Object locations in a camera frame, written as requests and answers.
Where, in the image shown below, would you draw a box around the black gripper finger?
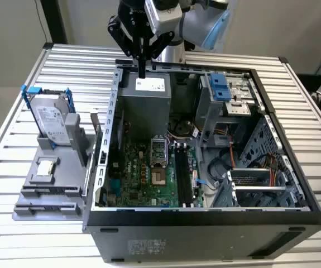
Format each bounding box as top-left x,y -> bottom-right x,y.
107,16 -> 143,79
142,32 -> 175,79

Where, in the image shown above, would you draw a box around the grey power supply unit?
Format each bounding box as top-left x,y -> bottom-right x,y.
117,71 -> 173,140

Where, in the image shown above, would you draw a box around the blue plastic drive clip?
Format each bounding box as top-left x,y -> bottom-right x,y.
209,72 -> 231,103

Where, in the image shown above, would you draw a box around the metal drive bay cage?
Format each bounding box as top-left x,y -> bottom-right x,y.
195,71 -> 261,147

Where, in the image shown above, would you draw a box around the blue disk carrier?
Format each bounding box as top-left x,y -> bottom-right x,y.
20,84 -> 76,149

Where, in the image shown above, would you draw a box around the metal socket cover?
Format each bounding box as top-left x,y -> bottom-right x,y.
150,136 -> 169,169

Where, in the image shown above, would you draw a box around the silver hard disk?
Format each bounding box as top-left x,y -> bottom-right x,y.
28,93 -> 71,146

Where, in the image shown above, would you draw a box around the CPU socket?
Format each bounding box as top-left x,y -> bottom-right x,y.
150,166 -> 169,187

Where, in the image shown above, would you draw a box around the grey parts rack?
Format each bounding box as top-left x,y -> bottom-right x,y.
12,112 -> 97,222

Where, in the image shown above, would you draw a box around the silver CPU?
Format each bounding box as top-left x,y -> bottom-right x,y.
36,160 -> 56,176

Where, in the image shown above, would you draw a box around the green Dell motherboard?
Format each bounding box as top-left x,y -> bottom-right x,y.
104,133 -> 205,209

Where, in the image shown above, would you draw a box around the metal disk bay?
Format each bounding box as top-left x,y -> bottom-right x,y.
212,156 -> 309,209

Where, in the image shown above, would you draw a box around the black open PC case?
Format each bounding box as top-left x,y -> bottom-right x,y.
82,58 -> 321,264

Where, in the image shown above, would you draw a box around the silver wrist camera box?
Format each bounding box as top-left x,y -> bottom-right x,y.
144,0 -> 183,35

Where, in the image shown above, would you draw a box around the black metal post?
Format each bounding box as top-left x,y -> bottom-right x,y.
41,0 -> 68,45

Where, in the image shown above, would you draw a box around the power supply wire bundle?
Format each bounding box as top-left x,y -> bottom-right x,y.
167,117 -> 205,140

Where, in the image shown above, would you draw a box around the silver bay bracket plate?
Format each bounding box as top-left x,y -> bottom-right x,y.
223,102 -> 252,117

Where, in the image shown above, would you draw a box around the orange data wire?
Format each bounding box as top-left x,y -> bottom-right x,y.
228,139 -> 237,170

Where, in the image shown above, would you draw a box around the red orange yellow wires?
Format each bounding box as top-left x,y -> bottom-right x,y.
262,152 -> 280,188

